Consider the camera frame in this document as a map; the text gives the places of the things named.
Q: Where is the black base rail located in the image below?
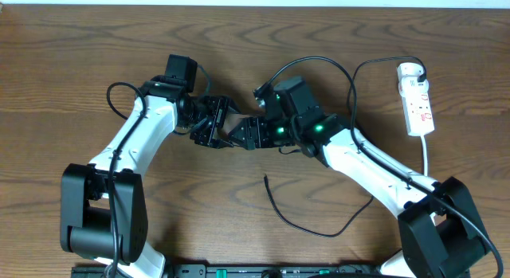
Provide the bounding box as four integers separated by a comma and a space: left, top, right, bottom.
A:
71, 263, 471, 278

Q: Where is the white power strip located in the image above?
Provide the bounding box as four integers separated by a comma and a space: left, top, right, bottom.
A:
397, 62, 435, 137

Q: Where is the white power strip cord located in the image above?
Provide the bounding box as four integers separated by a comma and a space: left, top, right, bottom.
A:
420, 135, 430, 178

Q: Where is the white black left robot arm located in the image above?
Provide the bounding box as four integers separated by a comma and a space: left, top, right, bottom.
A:
60, 80, 239, 277

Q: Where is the black charger cable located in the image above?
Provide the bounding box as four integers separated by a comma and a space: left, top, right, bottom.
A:
263, 56, 428, 238

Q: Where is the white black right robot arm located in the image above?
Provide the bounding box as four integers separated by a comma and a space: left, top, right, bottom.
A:
228, 77, 493, 277

